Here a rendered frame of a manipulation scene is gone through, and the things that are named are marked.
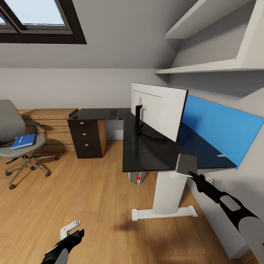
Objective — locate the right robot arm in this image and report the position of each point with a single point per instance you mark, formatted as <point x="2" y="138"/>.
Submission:
<point x="248" y="224"/>

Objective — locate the swivel chair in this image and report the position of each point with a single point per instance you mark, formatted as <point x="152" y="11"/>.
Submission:
<point x="12" y="126"/>

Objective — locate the monitor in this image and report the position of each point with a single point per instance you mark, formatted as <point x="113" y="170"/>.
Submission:
<point x="160" y="107"/>

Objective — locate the folder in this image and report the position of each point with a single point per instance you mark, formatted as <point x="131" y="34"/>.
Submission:
<point x="23" y="141"/>

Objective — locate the keyboard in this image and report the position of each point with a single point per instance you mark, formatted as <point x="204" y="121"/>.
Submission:
<point x="113" y="115"/>

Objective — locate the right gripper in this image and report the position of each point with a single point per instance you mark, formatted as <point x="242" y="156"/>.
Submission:
<point x="202" y="184"/>

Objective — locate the room divider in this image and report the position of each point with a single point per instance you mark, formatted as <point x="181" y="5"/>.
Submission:
<point x="230" y="131"/>

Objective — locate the notebook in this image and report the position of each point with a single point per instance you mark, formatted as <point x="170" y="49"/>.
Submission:
<point x="187" y="163"/>

